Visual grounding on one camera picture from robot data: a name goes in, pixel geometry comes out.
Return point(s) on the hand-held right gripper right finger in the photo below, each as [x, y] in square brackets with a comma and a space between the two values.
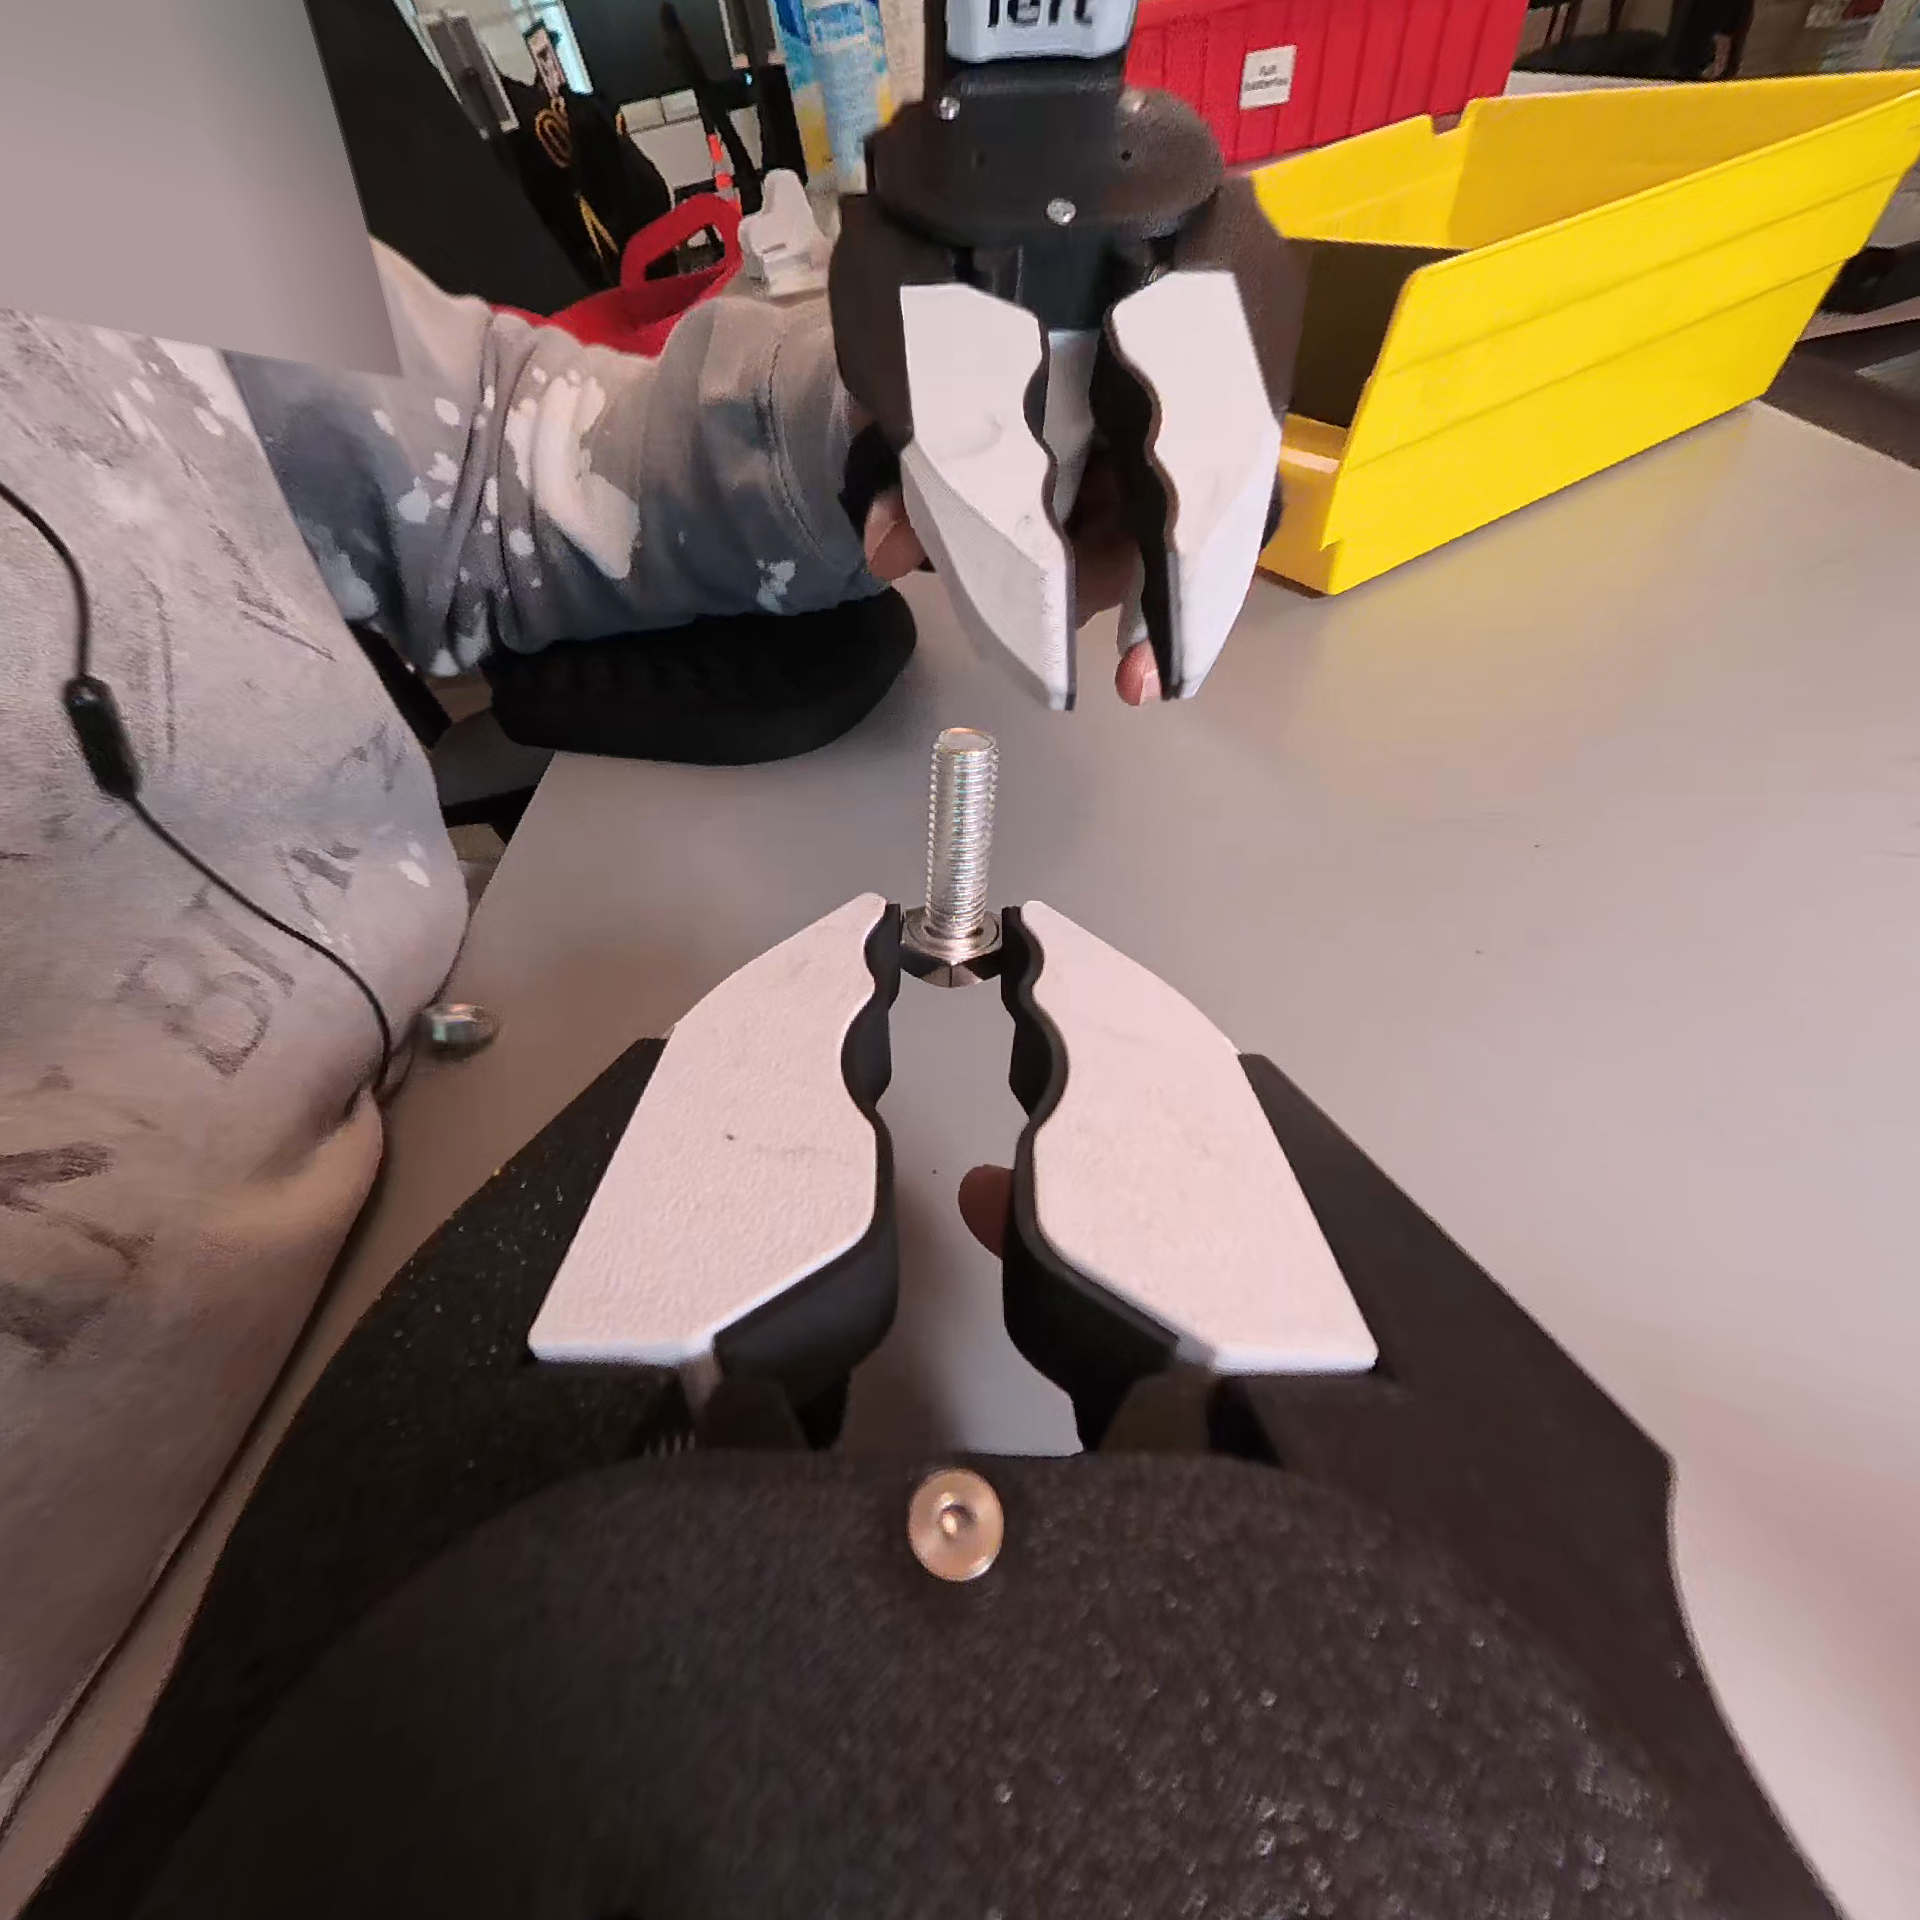
[1168, 1170]

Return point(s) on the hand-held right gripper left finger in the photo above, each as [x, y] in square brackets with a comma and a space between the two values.
[720, 1170]

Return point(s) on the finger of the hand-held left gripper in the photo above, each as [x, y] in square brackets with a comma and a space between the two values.
[1215, 448]
[975, 448]

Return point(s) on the silver hex nut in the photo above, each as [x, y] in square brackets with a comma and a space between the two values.
[456, 1030]

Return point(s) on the silver hex bolt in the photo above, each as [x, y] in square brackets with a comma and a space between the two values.
[960, 840]

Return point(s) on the person's left forearm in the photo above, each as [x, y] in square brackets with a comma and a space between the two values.
[598, 448]

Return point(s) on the person's right hand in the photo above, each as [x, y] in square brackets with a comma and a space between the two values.
[987, 1208]

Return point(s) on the blue white wipes canister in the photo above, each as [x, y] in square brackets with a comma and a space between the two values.
[833, 75]

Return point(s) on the white charging dock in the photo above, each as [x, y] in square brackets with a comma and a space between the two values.
[783, 239]

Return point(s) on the red plastic bin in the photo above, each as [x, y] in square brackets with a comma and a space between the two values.
[1379, 75]

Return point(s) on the yellow plastic bin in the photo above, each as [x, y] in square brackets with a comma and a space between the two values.
[1575, 373]

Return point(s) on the black jacket yellow print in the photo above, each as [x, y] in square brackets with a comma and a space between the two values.
[586, 178]

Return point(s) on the person's grey printed sweatshirt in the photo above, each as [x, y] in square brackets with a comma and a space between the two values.
[180, 974]

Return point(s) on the large black panel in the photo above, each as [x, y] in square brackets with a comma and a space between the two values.
[421, 178]

